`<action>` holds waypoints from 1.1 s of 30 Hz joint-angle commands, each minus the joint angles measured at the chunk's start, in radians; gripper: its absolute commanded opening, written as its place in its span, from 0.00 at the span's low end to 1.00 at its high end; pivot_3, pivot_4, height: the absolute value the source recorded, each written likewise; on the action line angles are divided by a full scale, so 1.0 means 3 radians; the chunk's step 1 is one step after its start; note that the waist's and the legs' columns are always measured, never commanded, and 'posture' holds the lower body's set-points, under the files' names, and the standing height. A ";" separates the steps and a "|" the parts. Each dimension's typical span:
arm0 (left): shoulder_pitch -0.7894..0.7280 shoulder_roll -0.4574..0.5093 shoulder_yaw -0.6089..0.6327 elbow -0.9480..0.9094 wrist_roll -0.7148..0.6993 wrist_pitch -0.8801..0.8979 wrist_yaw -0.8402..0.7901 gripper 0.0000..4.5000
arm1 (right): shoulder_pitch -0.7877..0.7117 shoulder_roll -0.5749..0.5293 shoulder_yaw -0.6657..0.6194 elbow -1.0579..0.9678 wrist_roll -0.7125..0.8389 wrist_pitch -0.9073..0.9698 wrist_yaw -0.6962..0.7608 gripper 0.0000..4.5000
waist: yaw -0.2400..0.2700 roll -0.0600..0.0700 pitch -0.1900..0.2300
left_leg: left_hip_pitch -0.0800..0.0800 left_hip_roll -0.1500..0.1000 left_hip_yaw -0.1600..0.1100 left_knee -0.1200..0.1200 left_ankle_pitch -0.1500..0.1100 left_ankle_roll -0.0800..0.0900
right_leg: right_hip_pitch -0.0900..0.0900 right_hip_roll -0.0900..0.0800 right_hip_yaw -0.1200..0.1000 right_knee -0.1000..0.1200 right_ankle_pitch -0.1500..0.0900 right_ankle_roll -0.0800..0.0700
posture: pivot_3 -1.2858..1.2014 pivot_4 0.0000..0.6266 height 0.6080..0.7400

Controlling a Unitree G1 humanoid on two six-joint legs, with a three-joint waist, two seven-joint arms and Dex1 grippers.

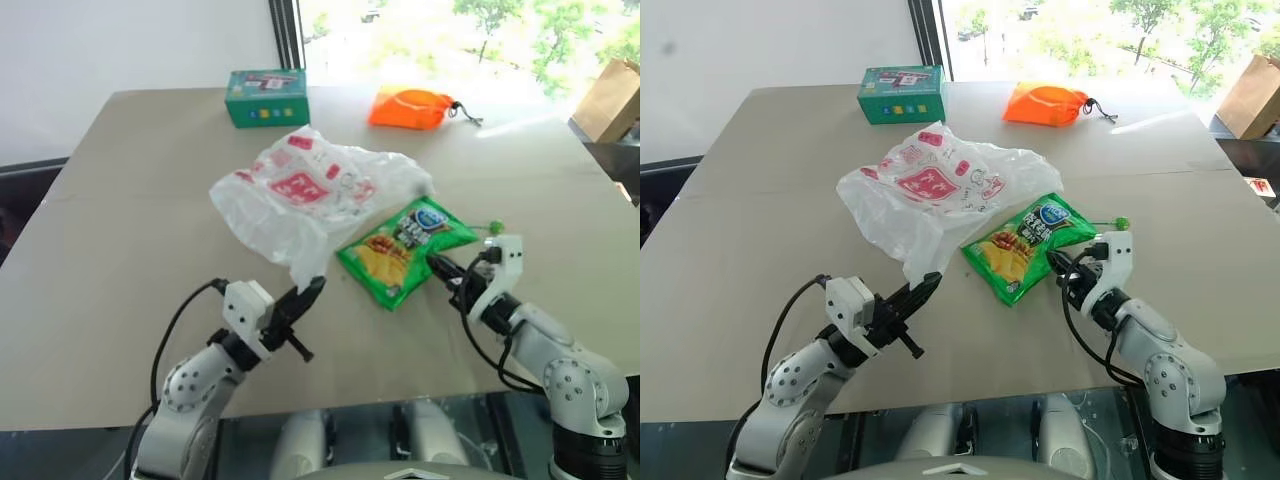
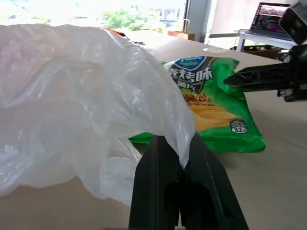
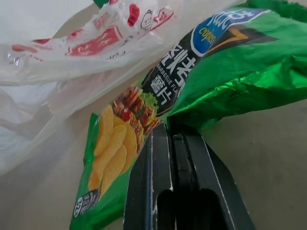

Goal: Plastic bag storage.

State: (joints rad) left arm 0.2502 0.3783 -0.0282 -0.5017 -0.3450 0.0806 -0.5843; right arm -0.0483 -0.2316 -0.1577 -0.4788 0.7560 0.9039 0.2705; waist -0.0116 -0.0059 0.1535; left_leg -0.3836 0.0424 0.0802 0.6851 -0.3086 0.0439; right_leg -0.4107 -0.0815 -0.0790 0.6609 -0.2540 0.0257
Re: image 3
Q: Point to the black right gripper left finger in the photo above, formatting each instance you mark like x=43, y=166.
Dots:
x=146, y=182

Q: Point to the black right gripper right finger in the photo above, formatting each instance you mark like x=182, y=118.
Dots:
x=199, y=182

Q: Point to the green potato chip bag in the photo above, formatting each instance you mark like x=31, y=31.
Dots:
x=216, y=79

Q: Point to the white red-printed plastic bag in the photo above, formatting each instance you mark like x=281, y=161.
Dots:
x=79, y=55

